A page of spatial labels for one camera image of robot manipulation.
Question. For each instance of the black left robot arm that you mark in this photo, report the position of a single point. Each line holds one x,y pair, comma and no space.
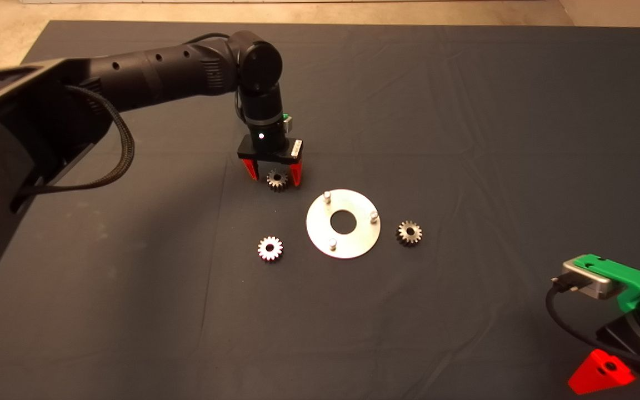
148,75

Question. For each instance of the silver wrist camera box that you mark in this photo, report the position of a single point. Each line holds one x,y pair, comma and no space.
289,123
589,283

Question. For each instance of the green right camera mount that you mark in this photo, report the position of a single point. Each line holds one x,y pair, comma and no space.
631,280

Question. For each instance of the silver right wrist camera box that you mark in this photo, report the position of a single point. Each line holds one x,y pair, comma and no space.
589,283

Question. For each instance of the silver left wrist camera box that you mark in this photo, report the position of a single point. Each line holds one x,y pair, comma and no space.
289,123

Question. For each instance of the round metal carrier plate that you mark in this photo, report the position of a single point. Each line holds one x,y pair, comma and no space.
353,241

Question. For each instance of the small steel planetary gear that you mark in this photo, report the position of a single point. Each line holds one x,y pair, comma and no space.
409,233
277,180
270,248

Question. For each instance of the dark grey table cloth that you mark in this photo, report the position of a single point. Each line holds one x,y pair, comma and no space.
464,111

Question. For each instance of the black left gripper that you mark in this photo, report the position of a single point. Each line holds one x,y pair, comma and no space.
267,144

